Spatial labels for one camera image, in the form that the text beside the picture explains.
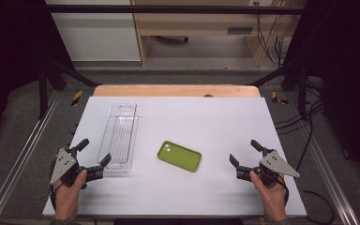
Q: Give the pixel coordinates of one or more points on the clear plastic packaging box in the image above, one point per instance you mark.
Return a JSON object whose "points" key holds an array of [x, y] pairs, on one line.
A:
{"points": [[120, 137]]}

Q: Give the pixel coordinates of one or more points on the yellow black tape strip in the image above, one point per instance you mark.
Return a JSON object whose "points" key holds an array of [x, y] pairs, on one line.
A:
{"points": [[276, 98], [77, 97]]}

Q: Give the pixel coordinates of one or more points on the person's left hand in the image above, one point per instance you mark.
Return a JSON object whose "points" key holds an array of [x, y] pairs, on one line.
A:
{"points": [[68, 197]]}

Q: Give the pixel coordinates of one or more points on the black horizontal frame bar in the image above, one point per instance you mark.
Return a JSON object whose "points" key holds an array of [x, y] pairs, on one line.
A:
{"points": [[168, 9]]}

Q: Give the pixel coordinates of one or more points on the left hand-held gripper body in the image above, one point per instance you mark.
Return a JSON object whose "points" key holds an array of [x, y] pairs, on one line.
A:
{"points": [[63, 165]]}

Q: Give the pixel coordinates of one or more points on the person's right hand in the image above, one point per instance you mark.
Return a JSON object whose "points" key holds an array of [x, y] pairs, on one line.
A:
{"points": [[270, 197]]}

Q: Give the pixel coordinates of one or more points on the white cabinet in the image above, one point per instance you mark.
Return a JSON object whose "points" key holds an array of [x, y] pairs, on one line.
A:
{"points": [[97, 37]]}

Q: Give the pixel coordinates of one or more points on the green phone case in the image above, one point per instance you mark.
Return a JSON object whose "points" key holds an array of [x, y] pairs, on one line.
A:
{"points": [[179, 155]]}

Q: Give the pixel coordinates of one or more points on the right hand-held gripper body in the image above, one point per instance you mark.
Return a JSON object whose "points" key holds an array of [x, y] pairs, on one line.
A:
{"points": [[275, 164]]}

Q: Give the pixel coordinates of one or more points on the wooden table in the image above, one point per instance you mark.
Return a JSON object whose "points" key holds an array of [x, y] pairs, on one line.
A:
{"points": [[168, 90]]}

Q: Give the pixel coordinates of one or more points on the white table board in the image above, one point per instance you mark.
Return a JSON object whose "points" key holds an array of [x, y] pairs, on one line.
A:
{"points": [[184, 193]]}

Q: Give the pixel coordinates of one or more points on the aluminium floor rail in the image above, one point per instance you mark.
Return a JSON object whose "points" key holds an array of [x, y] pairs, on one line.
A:
{"points": [[22, 156], [325, 175]]}

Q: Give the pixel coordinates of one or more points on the light wooden desk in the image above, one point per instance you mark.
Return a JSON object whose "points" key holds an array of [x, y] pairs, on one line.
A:
{"points": [[200, 23]]}

